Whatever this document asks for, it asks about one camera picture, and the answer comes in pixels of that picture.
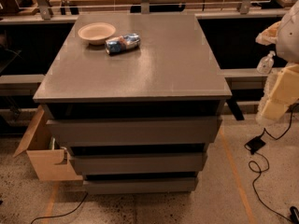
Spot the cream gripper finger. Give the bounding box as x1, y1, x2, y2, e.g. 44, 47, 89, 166
256, 63, 299, 126

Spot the grey top drawer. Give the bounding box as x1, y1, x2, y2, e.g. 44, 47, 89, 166
47, 117, 221, 146

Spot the grey drawer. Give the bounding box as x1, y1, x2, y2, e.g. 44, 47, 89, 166
47, 117, 221, 146
70, 152, 207, 175
83, 177, 198, 194

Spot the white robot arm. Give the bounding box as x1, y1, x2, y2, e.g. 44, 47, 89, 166
255, 0, 299, 127

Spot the grey drawer cabinet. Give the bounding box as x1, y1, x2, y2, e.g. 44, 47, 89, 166
34, 13, 231, 182

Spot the grey bottom drawer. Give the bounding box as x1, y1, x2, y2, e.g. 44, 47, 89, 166
83, 177, 198, 194

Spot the grey middle drawer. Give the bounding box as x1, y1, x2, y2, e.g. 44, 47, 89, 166
70, 152, 207, 175

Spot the clear sanitizer pump bottle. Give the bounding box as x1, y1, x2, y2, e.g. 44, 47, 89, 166
257, 50, 276, 75

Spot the grey bench right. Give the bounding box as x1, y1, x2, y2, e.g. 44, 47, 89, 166
221, 68, 267, 120

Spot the grey bench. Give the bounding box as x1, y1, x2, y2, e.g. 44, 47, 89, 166
221, 68, 267, 120
0, 74, 45, 96

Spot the black power adapter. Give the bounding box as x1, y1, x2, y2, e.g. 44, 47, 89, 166
245, 136, 265, 155

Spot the black plug bottom right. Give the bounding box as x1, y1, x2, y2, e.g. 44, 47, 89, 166
290, 206, 299, 224

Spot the crushed blue soda can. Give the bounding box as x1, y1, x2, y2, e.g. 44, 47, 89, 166
105, 33, 141, 55

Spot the beige paper bowl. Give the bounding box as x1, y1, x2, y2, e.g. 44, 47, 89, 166
78, 22, 116, 46

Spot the brown cardboard box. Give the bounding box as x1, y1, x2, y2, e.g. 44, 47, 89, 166
14, 105, 82, 181

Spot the grey bench left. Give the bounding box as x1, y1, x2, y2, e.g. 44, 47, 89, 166
0, 74, 45, 96

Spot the black floor cable left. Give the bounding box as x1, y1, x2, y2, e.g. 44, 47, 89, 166
30, 192, 89, 224

